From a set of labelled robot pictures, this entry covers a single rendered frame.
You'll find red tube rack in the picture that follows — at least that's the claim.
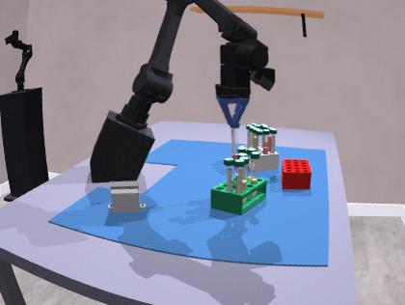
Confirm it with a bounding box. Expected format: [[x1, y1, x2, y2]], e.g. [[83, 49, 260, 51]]
[[282, 159, 311, 189]]

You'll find green tube rack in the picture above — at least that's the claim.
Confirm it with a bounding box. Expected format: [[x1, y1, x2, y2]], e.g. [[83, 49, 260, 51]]
[[210, 178, 267, 215]]

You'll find blue flat mat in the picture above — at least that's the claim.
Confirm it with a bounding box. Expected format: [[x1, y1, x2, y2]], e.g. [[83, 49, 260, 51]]
[[48, 139, 329, 266]]

